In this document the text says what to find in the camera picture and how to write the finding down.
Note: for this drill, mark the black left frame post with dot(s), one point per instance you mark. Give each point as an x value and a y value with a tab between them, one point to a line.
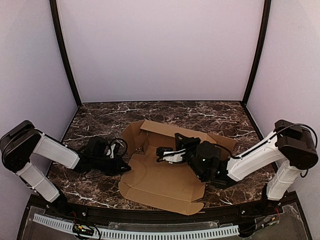
63	51

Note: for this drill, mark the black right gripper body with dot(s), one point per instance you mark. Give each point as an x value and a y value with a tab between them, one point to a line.
183	144

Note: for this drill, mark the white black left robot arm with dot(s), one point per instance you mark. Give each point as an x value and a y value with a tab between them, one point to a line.
23	143

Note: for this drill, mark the black frame post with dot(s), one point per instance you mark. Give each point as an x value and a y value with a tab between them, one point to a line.
258	51
63	51

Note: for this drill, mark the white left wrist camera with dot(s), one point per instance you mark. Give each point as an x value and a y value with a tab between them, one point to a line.
114	147

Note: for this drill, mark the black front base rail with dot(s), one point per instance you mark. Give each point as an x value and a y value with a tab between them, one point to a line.
241	214

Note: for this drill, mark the black right frame post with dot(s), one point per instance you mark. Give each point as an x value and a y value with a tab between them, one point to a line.
258	51

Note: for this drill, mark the brown cardboard box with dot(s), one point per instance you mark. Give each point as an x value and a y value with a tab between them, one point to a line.
171	187

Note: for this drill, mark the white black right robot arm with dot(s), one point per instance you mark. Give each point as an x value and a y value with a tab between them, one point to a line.
294	144

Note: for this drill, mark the small green circuit board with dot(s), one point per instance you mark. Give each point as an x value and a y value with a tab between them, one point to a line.
83	230

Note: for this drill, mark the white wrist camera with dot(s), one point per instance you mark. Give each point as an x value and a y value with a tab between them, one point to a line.
167	154
114	147

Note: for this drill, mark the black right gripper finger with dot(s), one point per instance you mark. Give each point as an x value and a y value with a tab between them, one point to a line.
190	153
183	142

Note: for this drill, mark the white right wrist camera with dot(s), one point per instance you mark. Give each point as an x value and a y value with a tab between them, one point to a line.
167	154

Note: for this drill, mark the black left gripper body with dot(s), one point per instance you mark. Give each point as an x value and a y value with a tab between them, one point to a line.
110	165

